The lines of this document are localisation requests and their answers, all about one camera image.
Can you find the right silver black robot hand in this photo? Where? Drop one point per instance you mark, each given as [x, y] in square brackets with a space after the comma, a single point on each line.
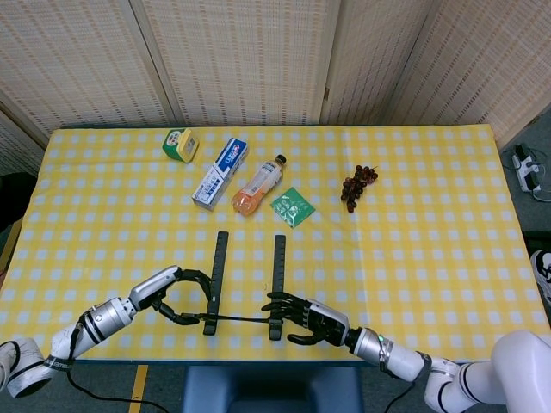
[323, 318]

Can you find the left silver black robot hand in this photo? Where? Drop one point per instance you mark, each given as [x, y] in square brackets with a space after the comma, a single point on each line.
[150, 286]

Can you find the black U-shaped rack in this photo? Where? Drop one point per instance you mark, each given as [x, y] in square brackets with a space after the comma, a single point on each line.
[221, 258]

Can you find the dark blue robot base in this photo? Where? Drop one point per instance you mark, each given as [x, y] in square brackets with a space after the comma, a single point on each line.
[271, 389]

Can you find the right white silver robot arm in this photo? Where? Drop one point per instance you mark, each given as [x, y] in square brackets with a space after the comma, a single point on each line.
[404, 355]

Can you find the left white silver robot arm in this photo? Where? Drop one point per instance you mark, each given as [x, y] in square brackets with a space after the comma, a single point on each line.
[107, 316]

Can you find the yellow white checkered tablecloth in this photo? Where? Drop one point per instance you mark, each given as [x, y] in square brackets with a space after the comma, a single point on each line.
[409, 266]

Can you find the yellow floor tape strip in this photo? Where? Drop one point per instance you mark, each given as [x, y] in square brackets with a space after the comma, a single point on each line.
[138, 387]

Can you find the green foil packet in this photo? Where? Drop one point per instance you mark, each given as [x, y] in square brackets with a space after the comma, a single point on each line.
[292, 207]

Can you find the blue white toothpaste box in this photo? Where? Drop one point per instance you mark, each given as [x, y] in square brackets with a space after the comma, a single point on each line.
[219, 176]

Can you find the dark red grape bunch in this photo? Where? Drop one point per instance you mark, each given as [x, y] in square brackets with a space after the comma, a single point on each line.
[355, 187]

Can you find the yellow green lidded container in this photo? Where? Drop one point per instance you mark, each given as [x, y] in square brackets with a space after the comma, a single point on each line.
[176, 144]

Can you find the orange drink plastic bottle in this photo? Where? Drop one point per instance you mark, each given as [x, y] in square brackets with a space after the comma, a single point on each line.
[258, 185]

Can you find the black bulky object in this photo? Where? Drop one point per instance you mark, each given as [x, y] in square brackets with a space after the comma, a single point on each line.
[15, 198]

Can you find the white black shoe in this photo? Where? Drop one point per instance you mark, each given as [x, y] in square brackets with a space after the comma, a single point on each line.
[543, 275]

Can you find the brass screen hinge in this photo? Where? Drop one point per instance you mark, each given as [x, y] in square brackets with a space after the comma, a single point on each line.
[326, 93]

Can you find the woven folding screen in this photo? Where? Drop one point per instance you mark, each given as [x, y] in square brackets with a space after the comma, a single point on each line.
[241, 56]

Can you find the white power strip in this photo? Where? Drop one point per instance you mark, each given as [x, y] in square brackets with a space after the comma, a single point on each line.
[526, 170]

